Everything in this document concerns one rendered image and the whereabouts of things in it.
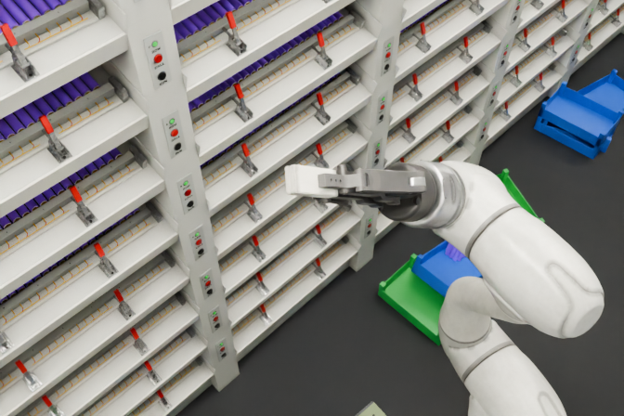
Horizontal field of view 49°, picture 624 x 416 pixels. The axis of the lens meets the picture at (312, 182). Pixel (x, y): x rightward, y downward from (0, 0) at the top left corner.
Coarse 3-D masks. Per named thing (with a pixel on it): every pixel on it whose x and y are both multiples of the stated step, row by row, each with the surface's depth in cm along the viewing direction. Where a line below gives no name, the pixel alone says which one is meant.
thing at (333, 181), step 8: (320, 176) 74; (328, 176) 73; (336, 176) 74; (344, 176) 75; (352, 176) 75; (360, 176) 75; (320, 184) 73; (328, 184) 73; (336, 184) 74; (344, 184) 75; (352, 184) 75; (360, 184) 75
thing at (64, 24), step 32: (0, 0) 118; (32, 0) 118; (64, 0) 119; (96, 0) 119; (0, 32) 114; (32, 32) 115; (64, 32) 117; (96, 32) 119; (0, 64) 113; (32, 64) 111; (64, 64) 115; (96, 64) 121; (0, 96) 110; (32, 96) 115
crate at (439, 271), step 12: (444, 240) 271; (432, 252) 266; (444, 252) 274; (420, 264) 257; (432, 264) 266; (444, 264) 268; (456, 264) 269; (468, 264) 271; (420, 276) 258; (432, 276) 254; (444, 276) 262; (456, 276) 264; (468, 276) 265; (480, 276) 259; (444, 288) 252
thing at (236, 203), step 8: (336, 128) 211; (344, 128) 213; (328, 136) 209; (312, 144) 206; (320, 144) 207; (304, 152) 204; (296, 160) 203; (280, 168) 200; (272, 176) 199; (256, 184) 196; (264, 184) 197; (248, 192) 195; (256, 192) 196; (240, 200) 193; (248, 200) 196; (256, 200) 196; (224, 208) 191; (232, 208) 191; (216, 216) 189; (224, 216) 191; (224, 224) 190
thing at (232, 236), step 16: (352, 128) 212; (352, 144) 212; (304, 160) 206; (336, 160) 208; (240, 208) 195; (256, 208) 196; (272, 208) 196; (240, 224) 192; (256, 224) 193; (224, 240) 189; (240, 240) 192
